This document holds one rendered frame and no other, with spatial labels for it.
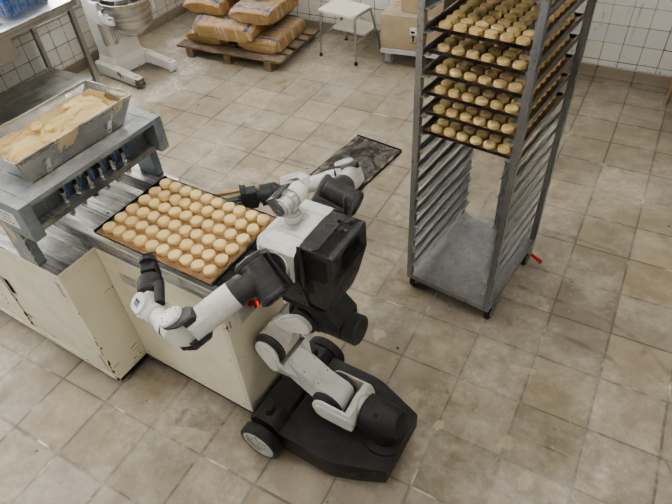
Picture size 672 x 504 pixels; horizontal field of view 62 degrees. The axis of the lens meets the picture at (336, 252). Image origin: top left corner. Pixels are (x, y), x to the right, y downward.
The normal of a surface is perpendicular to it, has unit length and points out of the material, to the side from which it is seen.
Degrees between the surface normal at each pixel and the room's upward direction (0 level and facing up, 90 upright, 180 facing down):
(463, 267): 0
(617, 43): 90
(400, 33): 89
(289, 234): 1
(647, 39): 90
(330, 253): 1
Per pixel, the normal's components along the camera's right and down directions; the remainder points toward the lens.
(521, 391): -0.06, -0.72
